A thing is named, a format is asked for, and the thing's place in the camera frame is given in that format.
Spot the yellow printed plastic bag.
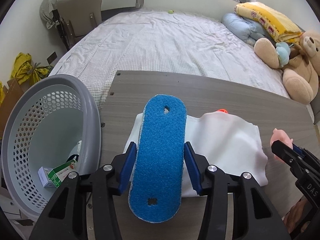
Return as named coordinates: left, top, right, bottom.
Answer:
left=30, top=64, right=54, bottom=83

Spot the green and white carton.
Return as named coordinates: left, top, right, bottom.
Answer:
left=47, top=158, right=78, bottom=188

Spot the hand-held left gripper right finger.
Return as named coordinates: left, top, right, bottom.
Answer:
left=184, top=141, right=292, bottom=240

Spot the beige upholstered chair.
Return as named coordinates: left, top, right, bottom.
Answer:
left=56, top=0, right=103, bottom=43

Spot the white cloth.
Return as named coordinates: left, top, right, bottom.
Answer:
left=124, top=112, right=268, bottom=198

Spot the grey cloth cover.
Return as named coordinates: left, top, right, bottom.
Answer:
left=39, top=0, right=75, bottom=29

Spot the pink toy figure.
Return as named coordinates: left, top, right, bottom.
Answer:
left=270, top=128, right=293, bottom=160

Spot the light blue pillow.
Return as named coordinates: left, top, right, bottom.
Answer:
left=221, top=13, right=269, bottom=46

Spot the person's right hand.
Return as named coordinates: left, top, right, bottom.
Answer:
left=283, top=199, right=312, bottom=233

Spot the grey and white desk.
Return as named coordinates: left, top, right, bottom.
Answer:
left=100, top=0, right=145, bottom=12

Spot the grey perforated plastic basket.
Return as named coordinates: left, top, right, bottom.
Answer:
left=1, top=74, right=102, bottom=214

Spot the beige teddy bear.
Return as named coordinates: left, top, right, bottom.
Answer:
left=254, top=30, right=320, bottom=105

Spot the bed with checked sheet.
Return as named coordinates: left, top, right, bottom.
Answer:
left=49, top=7, right=313, bottom=105

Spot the black stand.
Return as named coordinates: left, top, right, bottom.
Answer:
left=52, top=9, right=72, bottom=52

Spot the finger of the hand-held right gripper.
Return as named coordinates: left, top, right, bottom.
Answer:
left=271, top=140, right=307, bottom=178
left=292, top=144, right=317, bottom=165

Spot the blue scrub pad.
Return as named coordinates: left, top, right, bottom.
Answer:
left=128, top=94, right=187, bottom=223

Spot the small blue plush toy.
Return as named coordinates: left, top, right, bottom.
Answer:
left=275, top=41, right=292, bottom=68

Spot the brown cardboard box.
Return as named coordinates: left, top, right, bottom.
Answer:
left=0, top=77, right=25, bottom=135

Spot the small white carton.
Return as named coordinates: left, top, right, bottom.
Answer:
left=37, top=167, right=54, bottom=188

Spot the yellow folded blanket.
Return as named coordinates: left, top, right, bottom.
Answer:
left=234, top=2, right=303, bottom=43

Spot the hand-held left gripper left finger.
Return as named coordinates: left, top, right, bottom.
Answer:
left=32, top=142, right=137, bottom=240

